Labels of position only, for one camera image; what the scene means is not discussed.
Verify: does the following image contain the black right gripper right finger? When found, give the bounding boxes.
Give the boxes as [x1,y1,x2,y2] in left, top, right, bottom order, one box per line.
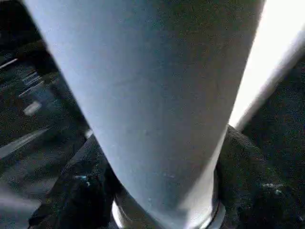
[217,126,305,229]

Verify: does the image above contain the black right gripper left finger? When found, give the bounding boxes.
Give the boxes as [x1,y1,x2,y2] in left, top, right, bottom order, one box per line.
[30,136,120,229]

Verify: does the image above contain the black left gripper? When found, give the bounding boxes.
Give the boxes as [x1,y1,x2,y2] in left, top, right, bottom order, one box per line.
[0,41,91,144]

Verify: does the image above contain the white plastic table leg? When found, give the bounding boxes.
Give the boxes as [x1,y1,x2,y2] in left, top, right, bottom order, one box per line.
[21,0,265,229]

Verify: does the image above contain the white plastic table top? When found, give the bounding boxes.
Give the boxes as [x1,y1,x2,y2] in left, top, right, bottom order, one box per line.
[229,0,305,132]

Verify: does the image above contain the black plastic mat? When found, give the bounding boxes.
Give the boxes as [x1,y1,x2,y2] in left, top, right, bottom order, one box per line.
[0,0,305,229]

